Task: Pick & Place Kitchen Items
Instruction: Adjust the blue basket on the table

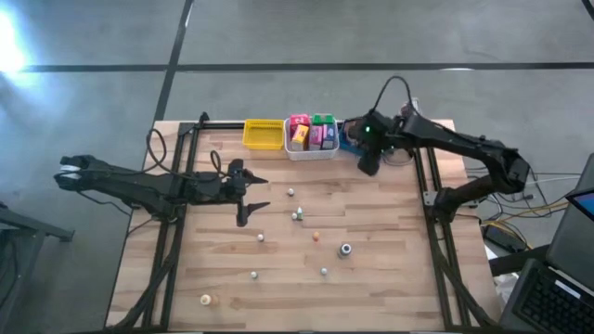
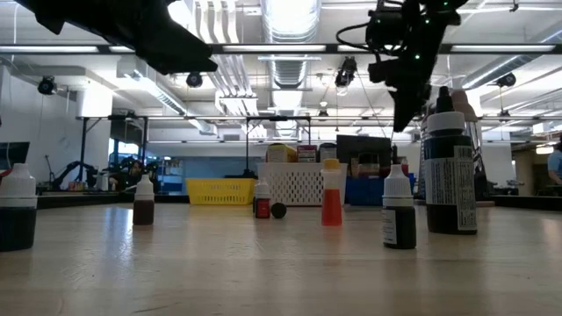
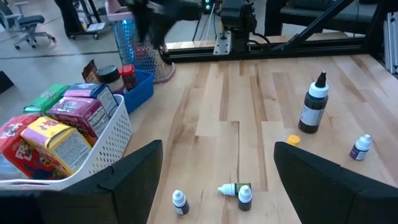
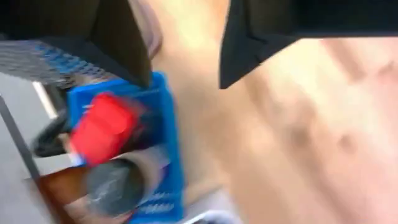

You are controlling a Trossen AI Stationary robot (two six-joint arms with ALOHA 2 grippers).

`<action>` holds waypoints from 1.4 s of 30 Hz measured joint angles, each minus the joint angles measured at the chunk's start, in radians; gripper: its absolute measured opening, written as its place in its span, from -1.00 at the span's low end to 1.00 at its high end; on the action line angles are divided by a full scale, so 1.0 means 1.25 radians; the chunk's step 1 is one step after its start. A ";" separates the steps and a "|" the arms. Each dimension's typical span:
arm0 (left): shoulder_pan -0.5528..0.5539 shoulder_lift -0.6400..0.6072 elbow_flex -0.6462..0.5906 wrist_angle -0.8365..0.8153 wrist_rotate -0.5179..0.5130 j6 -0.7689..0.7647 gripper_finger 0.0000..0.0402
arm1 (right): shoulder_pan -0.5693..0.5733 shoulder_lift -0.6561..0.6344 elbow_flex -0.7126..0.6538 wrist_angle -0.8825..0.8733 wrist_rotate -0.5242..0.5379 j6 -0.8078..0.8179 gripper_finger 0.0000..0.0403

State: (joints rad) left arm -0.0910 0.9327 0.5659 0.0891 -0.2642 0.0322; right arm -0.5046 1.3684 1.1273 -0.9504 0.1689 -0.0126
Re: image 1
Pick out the grey metal stand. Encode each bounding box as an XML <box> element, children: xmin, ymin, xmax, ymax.
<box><xmin>0</xmin><ymin>199</ymin><xmax>75</xmax><ymax>334</ymax></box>

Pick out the blue Frosted Flakes box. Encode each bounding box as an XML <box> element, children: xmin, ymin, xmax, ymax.
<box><xmin>321</xmin><ymin>123</ymin><xmax>337</xmax><ymax>150</ymax></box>

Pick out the white cable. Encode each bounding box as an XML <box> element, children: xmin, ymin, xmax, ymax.
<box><xmin>523</xmin><ymin>173</ymin><xmax>582</xmax><ymax>185</ymax></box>

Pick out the grey laptop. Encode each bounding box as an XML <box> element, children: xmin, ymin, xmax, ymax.
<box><xmin>498</xmin><ymin>152</ymin><xmax>594</xmax><ymax>334</ymax></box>

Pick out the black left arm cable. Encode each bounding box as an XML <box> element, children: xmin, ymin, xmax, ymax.
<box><xmin>146</xmin><ymin>128</ymin><xmax>224</xmax><ymax>180</ymax></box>

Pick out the purple Raisin Bran box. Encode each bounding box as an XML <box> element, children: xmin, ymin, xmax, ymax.
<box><xmin>307</xmin><ymin>124</ymin><xmax>325</xmax><ymax>150</ymax></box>

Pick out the orange taco seasoning packet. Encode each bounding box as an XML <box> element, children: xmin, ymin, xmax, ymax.
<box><xmin>343</xmin><ymin>118</ymin><xmax>368</xmax><ymax>144</ymax></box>

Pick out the black power adapter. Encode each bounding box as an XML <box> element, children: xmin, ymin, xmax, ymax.
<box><xmin>482</xmin><ymin>224</ymin><xmax>523</xmax><ymax>254</ymax></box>

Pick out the blue plastic basket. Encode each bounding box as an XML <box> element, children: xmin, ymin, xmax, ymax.
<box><xmin>337</xmin><ymin>119</ymin><xmax>372</xmax><ymax>157</ymax></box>

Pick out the yellow plastic basket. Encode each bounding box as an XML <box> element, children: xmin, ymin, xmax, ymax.
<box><xmin>241</xmin><ymin>118</ymin><xmax>285</xmax><ymax>151</ymax></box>

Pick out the yellow Corn Pops box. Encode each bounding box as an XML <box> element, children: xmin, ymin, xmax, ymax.
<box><xmin>291</xmin><ymin>123</ymin><xmax>311</xmax><ymax>152</ymax></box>

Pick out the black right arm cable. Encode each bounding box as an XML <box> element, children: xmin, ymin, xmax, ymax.
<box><xmin>370</xmin><ymin>75</ymin><xmax>415</xmax><ymax>117</ymax></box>

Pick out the white plastic basket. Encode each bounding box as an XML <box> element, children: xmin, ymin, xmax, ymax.
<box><xmin>282</xmin><ymin>113</ymin><xmax>341</xmax><ymax>161</ymax></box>

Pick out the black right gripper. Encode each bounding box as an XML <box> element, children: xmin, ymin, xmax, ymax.
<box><xmin>355</xmin><ymin>109</ymin><xmax>400</xmax><ymax>177</ymax></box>

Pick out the red cereal box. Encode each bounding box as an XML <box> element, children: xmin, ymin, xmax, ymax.
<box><xmin>288</xmin><ymin>113</ymin><xmax>311</xmax><ymax>135</ymax></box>

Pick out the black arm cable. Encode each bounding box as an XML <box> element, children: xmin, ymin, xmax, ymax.
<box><xmin>370</xmin><ymin>75</ymin><xmax>415</xmax><ymax>117</ymax></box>
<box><xmin>146</xmin><ymin>128</ymin><xmax>224</xmax><ymax>180</ymax></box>

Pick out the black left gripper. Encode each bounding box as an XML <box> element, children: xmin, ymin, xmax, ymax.
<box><xmin>218</xmin><ymin>160</ymin><xmax>272</xmax><ymax>227</ymax></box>

